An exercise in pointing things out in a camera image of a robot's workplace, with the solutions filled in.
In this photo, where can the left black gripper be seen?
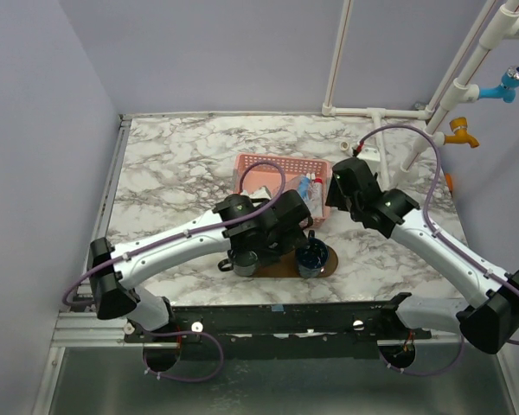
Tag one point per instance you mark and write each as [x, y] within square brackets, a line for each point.
[291, 238]

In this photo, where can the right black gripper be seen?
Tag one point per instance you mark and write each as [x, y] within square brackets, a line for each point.
[336, 195]

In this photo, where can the brown wooden oval tray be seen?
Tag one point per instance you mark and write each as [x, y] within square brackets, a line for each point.
[287, 267]

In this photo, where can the dark green mug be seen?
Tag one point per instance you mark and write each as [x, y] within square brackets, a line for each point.
[242, 263]

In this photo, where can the dark blue mug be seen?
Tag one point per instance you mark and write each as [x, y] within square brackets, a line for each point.
[311, 258]

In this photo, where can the pink plastic basket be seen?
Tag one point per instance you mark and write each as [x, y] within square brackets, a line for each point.
[267, 175]

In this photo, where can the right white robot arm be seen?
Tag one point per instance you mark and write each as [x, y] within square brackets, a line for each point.
[487, 314]

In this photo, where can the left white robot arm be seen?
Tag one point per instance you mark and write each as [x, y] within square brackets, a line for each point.
[119, 272]

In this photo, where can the wrapped toothbrush packet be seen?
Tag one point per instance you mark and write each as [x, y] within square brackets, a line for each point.
[316, 196]

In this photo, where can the blue toothpaste tube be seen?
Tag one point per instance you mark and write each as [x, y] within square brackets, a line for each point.
[305, 186]

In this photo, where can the orange object at edge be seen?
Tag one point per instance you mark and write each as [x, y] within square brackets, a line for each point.
[449, 182]

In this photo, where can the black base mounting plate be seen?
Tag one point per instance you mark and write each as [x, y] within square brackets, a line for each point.
[281, 331]

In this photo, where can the yellow tap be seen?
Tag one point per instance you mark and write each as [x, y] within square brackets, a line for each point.
[460, 134]

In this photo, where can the blue tap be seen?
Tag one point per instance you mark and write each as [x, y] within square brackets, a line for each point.
[506, 90]

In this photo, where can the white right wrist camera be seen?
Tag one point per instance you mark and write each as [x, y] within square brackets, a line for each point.
[369, 154]

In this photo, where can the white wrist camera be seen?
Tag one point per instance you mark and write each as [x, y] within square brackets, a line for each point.
[262, 192]
[369, 154]

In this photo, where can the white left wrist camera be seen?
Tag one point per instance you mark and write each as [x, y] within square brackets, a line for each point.
[262, 192]

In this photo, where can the aluminium rail frame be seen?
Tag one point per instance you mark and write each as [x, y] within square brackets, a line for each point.
[81, 329]

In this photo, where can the white pvc pipe frame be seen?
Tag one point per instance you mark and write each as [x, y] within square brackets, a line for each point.
[415, 60]

